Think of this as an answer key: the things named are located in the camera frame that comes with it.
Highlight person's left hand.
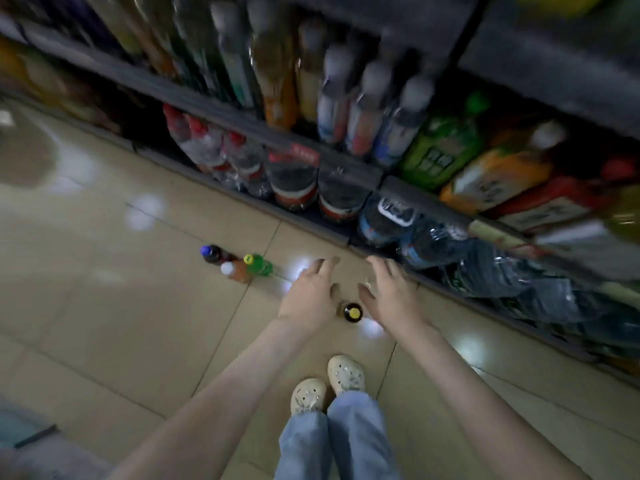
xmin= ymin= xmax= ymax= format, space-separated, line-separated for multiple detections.
xmin=277 ymin=257 xmax=341 ymax=334

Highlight person's right hand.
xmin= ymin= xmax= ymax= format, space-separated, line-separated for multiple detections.
xmin=358 ymin=255 xmax=429 ymax=334

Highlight orange bottle white cap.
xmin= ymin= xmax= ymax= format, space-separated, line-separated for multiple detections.
xmin=220 ymin=259 xmax=253 ymax=286

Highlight person's right forearm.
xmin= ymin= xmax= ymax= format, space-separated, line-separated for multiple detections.
xmin=395 ymin=319 xmax=591 ymax=480

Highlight person's left forearm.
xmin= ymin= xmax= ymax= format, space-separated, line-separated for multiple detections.
xmin=105 ymin=317 xmax=321 ymax=480

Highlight person's white shoe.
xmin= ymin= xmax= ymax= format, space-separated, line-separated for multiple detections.
xmin=327 ymin=355 xmax=367 ymax=396
xmin=290 ymin=377 xmax=329 ymax=417

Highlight person's blue jeans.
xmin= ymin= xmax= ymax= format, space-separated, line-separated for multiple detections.
xmin=275 ymin=389 xmax=403 ymax=480

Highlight green plastic stool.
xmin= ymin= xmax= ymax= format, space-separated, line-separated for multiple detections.
xmin=0 ymin=395 xmax=111 ymax=480

